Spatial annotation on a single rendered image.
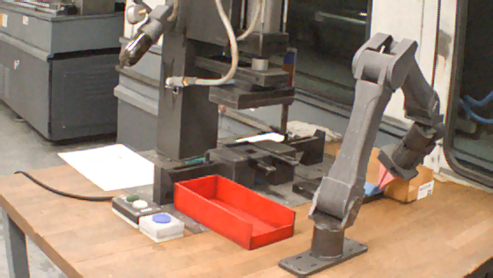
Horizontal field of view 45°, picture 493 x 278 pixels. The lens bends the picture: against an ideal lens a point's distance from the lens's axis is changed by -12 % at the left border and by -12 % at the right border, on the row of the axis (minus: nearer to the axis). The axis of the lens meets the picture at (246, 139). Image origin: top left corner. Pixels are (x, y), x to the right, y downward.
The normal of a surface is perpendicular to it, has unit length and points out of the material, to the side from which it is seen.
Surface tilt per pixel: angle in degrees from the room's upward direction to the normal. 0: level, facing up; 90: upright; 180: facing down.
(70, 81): 90
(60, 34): 90
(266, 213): 90
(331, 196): 69
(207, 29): 90
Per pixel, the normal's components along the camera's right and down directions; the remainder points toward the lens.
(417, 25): -0.79, 0.12
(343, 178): -0.60, -0.18
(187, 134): 0.65, 0.26
